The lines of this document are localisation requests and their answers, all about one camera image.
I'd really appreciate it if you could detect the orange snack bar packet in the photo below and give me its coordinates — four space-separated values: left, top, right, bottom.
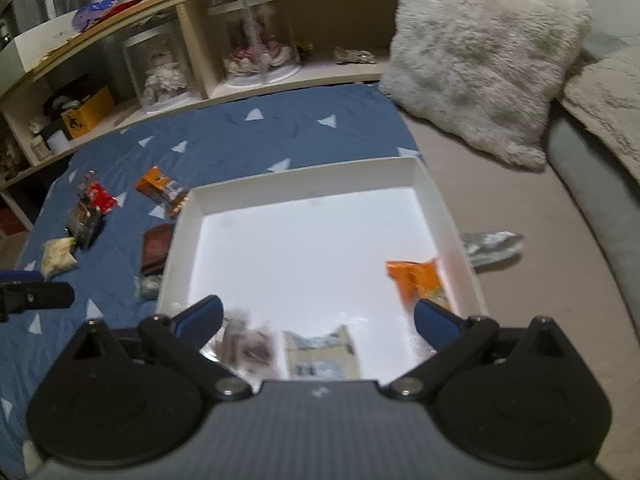
386 259 450 313

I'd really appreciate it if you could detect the beige white snack packet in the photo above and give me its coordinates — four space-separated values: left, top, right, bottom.
284 325 361 382

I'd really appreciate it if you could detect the silver white snack bag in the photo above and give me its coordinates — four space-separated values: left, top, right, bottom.
201 309 280 389

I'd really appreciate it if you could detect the cream snack pouch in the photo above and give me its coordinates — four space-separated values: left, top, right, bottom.
40 237 78 280

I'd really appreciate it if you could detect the clear green round snack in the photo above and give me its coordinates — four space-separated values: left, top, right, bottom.
134 274 163 301

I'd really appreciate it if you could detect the clear dark snack packet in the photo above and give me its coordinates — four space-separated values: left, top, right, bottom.
65 200 105 250

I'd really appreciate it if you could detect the silver foil wrapper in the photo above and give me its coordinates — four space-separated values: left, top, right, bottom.
461 231 524 269

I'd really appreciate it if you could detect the brown square snack packet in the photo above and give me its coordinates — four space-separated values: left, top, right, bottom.
140 223 175 276

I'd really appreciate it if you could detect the blue triangle pattern bedsheet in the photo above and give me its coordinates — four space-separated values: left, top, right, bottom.
1 84 418 479

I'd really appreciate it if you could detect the red snack packet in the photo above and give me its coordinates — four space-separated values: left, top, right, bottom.
84 182 117 214

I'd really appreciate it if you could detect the white shallow tray box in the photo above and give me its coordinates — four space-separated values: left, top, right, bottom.
156 157 486 382

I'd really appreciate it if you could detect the white cup on shelf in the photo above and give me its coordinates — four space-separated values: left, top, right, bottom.
47 129 70 155

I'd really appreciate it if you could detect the orange clear snack packet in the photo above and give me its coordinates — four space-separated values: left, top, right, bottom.
136 166 189 219

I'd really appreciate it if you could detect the yellow storage box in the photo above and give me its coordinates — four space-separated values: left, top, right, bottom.
62 86 115 140

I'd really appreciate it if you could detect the white box on shelf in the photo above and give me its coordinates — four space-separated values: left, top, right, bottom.
0 11 77 93

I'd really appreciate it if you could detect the white doll glass dome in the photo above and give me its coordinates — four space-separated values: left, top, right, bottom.
122 21 194 115

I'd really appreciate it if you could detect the beige fluffy blanket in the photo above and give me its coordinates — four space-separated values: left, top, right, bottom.
561 46 640 181

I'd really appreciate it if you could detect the purple bag on shelf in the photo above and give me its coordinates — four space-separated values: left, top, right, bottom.
72 0 141 32

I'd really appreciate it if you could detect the white fluffy pillow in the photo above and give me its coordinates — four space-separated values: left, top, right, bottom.
380 0 592 171

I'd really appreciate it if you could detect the red doll glass dome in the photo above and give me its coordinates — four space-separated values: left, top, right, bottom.
207 0 300 88

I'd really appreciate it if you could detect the wooden headboard shelf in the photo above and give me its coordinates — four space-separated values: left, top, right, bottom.
1 0 397 214

